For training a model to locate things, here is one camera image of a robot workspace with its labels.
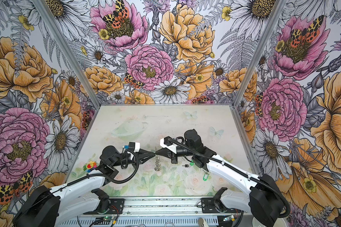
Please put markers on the green tag key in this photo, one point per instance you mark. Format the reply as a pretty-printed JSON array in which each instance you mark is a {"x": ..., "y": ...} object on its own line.
[{"x": 189, "y": 164}]

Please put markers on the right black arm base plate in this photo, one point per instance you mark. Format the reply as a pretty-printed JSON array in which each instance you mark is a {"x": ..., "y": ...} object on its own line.
[{"x": 208, "y": 205}]

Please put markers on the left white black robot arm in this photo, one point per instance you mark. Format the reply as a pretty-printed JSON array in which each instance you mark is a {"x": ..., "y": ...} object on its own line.
[{"x": 48, "y": 207}]

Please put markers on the colourful flower toy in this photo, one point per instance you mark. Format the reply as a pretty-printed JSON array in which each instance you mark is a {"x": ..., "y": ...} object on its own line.
[{"x": 90, "y": 166}]

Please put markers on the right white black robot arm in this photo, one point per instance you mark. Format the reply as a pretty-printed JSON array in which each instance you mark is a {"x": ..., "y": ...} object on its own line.
[{"x": 261, "y": 196}]

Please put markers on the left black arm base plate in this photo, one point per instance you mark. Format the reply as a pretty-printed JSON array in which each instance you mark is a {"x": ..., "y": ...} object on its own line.
[{"x": 113, "y": 205}]

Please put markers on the small circuit board with wires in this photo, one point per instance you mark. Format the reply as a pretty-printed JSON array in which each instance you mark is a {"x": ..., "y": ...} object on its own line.
[{"x": 105, "y": 221}]

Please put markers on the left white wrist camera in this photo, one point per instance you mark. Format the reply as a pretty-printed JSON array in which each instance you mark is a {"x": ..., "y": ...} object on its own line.
[{"x": 134, "y": 146}]

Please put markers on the slotted grey cable duct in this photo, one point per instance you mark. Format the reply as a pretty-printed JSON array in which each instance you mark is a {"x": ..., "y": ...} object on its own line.
[{"x": 147, "y": 221}]

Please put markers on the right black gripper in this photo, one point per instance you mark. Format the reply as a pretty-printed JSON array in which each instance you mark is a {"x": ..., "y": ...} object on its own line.
[{"x": 174, "y": 158}]

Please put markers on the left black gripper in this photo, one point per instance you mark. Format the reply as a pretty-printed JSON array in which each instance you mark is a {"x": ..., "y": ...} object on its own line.
[{"x": 141, "y": 155}]

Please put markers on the aluminium mounting rail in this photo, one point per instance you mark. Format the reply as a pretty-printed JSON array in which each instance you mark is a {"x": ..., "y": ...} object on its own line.
[{"x": 142, "y": 206}]

